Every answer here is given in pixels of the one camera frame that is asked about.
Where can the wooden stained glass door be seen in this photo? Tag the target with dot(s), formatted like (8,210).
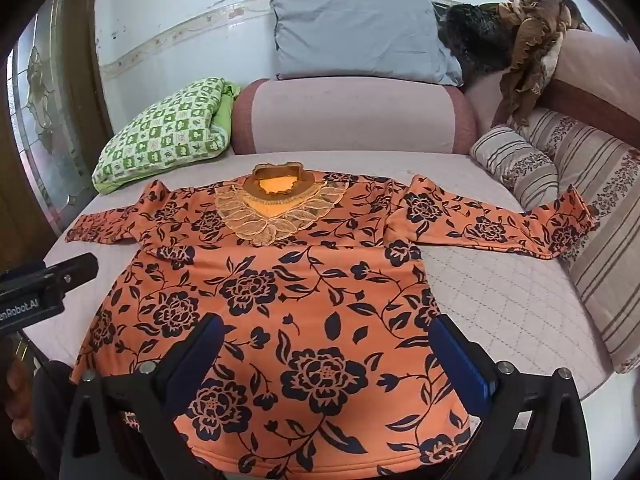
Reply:
(45,125)

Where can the grey pillow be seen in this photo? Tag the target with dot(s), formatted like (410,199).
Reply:
(360,35)

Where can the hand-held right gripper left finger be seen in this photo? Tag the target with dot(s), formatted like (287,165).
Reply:
(201,352)

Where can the black fuzzy garment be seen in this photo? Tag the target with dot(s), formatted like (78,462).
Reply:
(475,40)

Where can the person's left hand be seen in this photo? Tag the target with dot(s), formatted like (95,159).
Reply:
(19,400)

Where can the large striped floral pillow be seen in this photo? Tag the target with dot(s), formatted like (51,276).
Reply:
(600,270)

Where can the green white patterned pillow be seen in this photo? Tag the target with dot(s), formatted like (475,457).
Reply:
(165,130)

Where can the pink sofa armrest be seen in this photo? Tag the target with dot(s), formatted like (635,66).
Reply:
(595,75)

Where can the orange black floral blouse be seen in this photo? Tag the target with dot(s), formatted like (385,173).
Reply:
(310,300)

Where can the small striped floral pillow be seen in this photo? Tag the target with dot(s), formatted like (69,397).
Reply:
(515,160)

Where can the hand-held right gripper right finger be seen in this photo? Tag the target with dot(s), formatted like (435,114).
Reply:
(457,366)

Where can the pink backrest cushion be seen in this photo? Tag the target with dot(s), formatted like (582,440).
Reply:
(350,115)

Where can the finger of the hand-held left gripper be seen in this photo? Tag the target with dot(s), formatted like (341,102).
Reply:
(75,267)

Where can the brown ruffled cloth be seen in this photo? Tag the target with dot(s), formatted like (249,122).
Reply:
(525,60)

